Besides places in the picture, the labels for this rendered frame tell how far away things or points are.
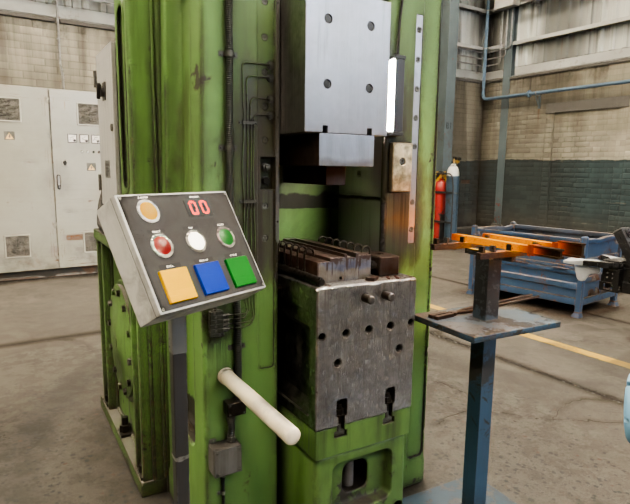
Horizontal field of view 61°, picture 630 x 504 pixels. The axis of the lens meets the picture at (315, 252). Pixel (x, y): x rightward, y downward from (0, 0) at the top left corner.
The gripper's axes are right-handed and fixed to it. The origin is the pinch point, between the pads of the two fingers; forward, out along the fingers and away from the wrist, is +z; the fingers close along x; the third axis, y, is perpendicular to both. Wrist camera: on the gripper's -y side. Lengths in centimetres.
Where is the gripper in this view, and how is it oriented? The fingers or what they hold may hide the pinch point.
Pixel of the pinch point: (580, 256)
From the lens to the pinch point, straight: 168.7
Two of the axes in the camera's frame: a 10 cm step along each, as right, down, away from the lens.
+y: -0.1, 9.9, 1.5
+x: 8.9, -0.6, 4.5
